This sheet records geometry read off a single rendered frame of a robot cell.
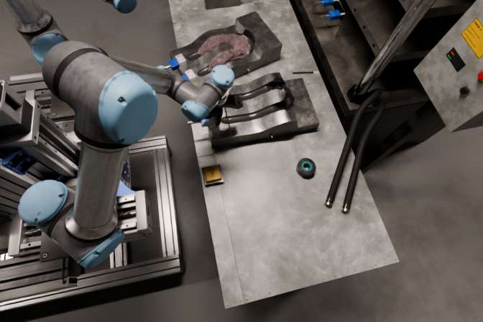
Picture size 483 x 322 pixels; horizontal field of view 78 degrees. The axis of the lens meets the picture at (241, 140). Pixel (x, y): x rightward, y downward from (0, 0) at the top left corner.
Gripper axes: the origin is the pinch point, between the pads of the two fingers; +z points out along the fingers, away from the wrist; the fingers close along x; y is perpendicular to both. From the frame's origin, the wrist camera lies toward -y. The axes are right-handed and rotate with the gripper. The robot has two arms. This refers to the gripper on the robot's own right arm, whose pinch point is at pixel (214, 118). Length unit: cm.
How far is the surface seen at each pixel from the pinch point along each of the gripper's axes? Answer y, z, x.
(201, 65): -1.8, 13.1, -34.0
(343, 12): -77, -5, -49
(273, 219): -17.1, 5.5, 44.6
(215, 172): 2.1, 7.8, 21.3
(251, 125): -16.1, 2.9, 4.0
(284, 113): -29.5, -4.2, 2.8
